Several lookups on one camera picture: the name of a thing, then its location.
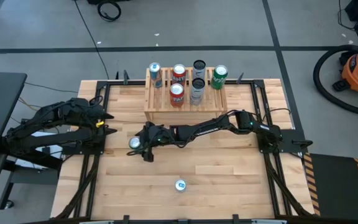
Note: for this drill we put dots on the black mat with hazard stripes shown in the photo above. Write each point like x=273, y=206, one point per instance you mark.
x=337, y=186

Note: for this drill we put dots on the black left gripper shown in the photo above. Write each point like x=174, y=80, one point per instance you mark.
x=90, y=118

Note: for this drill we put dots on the wooden slatted shelf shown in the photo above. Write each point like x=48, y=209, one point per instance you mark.
x=160, y=105

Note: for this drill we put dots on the orange Fanta can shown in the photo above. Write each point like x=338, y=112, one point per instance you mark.
x=176, y=96
x=179, y=73

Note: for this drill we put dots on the white Celsius can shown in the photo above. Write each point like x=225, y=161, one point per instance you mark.
x=199, y=67
x=197, y=93

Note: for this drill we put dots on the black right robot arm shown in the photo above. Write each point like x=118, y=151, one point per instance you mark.
x=213, y=127

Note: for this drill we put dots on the black aluminium table frame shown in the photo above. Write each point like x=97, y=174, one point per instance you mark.
x=247, y=83

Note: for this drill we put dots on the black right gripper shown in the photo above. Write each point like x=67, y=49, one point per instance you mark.
x=157, y=137

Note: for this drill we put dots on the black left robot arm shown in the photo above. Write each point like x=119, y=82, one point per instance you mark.
x=42, y=124

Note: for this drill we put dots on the green Sprite can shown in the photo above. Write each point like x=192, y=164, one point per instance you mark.
x=134, y=142
x=218, y=77

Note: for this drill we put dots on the white paper sheet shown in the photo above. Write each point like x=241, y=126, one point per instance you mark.
x=26, y=163

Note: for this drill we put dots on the blue silver Red Bull can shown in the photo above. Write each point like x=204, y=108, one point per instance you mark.
x=180, y=185
x=156, y=79

